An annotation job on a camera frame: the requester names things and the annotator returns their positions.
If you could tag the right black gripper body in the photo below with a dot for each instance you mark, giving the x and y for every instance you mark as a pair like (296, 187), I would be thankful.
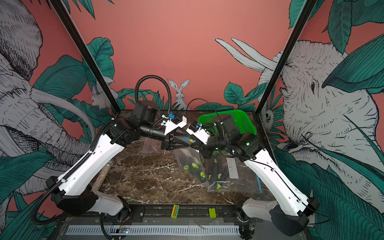
(216, 145)

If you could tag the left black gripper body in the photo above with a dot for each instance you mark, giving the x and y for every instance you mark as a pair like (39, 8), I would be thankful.
(156, 132)

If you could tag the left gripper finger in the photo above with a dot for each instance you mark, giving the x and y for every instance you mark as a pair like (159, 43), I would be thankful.
(180, 138)
(174, 146)

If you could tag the dark purple eggplant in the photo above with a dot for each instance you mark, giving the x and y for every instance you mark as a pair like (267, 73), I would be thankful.
(217, 173)

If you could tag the clear zip bag blue zipper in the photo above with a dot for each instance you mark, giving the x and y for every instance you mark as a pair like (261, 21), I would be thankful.
(241, 178)

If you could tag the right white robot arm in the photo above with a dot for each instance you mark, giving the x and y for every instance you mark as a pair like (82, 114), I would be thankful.
(292, 210)

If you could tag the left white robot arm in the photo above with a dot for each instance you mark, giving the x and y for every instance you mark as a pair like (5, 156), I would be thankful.
(72, 191)

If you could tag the striped colour block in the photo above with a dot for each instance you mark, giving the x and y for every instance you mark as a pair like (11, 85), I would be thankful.
(175, 211)

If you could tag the green small block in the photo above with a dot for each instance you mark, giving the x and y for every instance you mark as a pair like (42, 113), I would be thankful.
(212, 213)

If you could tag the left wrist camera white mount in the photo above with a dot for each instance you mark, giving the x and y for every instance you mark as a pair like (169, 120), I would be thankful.
(172, 122)

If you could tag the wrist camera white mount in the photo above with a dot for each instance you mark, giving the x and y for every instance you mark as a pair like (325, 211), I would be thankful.
(198, 132)
(172, 122)

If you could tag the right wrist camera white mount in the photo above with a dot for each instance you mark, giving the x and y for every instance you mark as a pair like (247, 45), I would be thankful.
(198, 132)

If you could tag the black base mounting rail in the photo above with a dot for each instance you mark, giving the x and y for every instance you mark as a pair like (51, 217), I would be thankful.
(180, 211)

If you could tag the white perforated rail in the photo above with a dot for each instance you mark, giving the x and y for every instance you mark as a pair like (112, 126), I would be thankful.
(152, 230)

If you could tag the left black frame post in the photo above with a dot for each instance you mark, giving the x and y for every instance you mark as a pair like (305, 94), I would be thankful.
(71, 28)

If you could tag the black frame post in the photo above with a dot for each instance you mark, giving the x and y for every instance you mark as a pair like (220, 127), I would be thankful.
(295, 34)
(71, 28)

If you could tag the right black frame post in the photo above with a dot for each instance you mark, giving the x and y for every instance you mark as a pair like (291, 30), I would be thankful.
(295, 34)

